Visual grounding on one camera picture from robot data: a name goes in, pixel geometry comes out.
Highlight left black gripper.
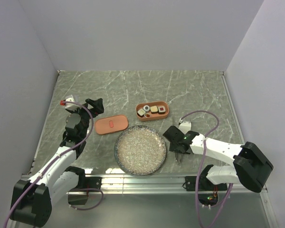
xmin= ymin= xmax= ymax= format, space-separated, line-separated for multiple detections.
xmin=69 ymin=98 xmax=104 ymax=139

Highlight orange lunch box lid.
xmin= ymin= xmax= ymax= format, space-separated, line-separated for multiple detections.
xmin=95 ymin=115 xmax=129 ymax=135

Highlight metal tongs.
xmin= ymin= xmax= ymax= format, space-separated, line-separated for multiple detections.
xmin=171 ymin=116 xmax=185 ymax=164

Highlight red topped sushi piece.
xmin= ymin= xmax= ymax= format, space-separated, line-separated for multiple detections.
xmin=158 ymin=106 xmax=166 ymax=114

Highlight cream topped sushi piece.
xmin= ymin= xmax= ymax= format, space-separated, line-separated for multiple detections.
xmin=150 ymin=105 xmax=158 ymax=114

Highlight orange topped sushi cup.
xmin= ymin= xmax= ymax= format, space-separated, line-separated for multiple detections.
xmin=144 ymin=113 xmax=152 ymax=118

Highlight orange lunch box base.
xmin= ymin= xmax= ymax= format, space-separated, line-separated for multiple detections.
xmin=136 ymin=101 xmax=170 ymax=122

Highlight white round sushi piece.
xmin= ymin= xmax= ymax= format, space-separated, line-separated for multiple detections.
xmin=143 ymin=105 xmax=150 ymax=112

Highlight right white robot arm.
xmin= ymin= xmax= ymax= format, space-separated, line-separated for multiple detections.
xmin=163 ymin=126 xmax=274 ymax=193

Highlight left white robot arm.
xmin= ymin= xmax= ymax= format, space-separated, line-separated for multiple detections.
xmin=3 ymin=95 xmax=104 ymax=228

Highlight speckled round plate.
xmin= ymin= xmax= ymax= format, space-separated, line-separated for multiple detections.
xmin=114 ymin=125 xmax=167 ymax=176

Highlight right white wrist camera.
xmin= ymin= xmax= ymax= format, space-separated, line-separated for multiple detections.
xmin=178 ymin=119 xmax=192 ymax=134

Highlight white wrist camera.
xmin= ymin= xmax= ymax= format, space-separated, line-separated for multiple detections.
xmin=178 ymin=119 xmax=192 ymax=134
xmin=60 ymin=95 xmax=79 ymax=111

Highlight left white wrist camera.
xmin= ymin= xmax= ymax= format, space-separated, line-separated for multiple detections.
xmin=60 ymin=95 xmax=79 ymax=111

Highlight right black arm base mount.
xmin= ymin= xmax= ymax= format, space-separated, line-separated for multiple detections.
xmin=182 ymin=176 xmax=228 ymax=191

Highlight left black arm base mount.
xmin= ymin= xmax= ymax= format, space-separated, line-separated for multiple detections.
xmin=84 ymin=176 xmax=102 ymax=189

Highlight aluminium front rail frame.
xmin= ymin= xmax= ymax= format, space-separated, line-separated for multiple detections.
xmin=20 ymin=173 xmax=268 ymax=194

